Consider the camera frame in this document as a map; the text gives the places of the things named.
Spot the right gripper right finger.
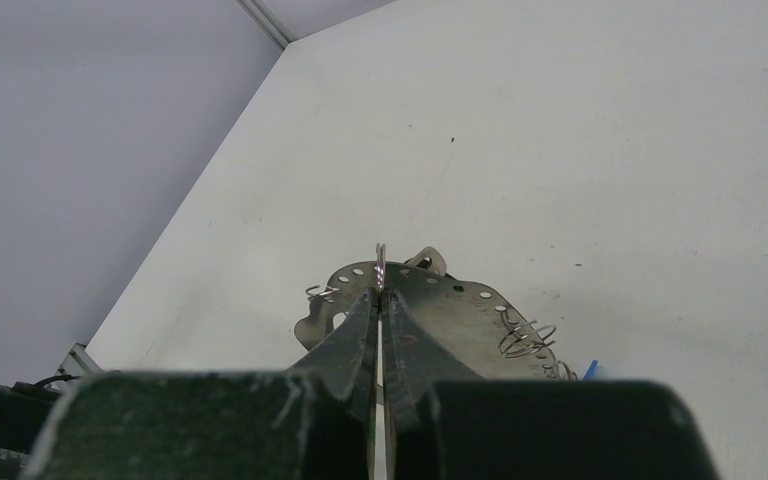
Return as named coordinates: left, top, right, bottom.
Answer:
left=381, top=291, right=718, bottom=479

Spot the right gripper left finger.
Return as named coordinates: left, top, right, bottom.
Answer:
left=21, top=290, right=379, bottom=479

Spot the metal keyring plate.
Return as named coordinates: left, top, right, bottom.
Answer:
left=294, top=247, right=577, bottom=380

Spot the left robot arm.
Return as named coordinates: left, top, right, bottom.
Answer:
left=0, top=374, right=78, bottom=479

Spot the blue tag on plate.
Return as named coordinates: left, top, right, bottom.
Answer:
left=581, top=360, right=599, bottom=381

